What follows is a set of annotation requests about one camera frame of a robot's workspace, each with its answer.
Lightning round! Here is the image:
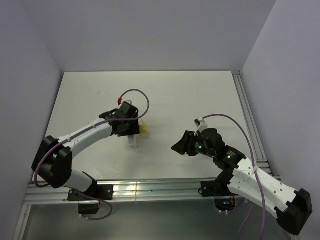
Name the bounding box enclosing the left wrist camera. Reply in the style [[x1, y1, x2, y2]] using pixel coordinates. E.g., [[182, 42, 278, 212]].
[[117, 97, 133, 108]]

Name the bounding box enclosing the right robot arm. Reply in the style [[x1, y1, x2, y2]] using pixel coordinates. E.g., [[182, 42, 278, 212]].
[[171, 128, 313, 236]]

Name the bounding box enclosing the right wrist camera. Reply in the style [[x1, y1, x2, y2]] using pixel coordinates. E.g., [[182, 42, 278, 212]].
[[194, 116, 208, 136]]

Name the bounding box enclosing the small yellow plug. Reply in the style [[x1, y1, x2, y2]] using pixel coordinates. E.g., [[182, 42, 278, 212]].
[[139, 124, 148, 134]]

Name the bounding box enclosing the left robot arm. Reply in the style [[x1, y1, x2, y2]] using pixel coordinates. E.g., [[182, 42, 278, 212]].
[[31, 102, 140, 200]]

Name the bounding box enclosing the white cube power socket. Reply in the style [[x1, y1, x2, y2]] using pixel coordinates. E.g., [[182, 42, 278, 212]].
[[128, 133, 148, 140]]

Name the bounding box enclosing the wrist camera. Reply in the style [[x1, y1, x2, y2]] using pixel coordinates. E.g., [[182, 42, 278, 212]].
[[117, 97, 133, 108], [194, 116, 208, 136]]

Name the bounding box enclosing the aluminium front rail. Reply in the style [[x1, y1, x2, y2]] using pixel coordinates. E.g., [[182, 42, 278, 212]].
[[23, 174, 286, 204]]

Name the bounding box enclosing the aluminium side rail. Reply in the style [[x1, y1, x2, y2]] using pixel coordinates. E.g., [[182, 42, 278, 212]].
[[231, 71, 272, 175]]

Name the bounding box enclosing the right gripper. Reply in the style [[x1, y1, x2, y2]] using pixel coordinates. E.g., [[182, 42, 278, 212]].
[[171, 130, 216, 158]]

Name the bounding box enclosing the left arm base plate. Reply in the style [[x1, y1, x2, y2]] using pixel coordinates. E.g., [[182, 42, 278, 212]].
[[67, 184, 114, 202]]

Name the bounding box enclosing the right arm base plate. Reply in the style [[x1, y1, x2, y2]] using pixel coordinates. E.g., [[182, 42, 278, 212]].
[[198, 180, 232, 197]]

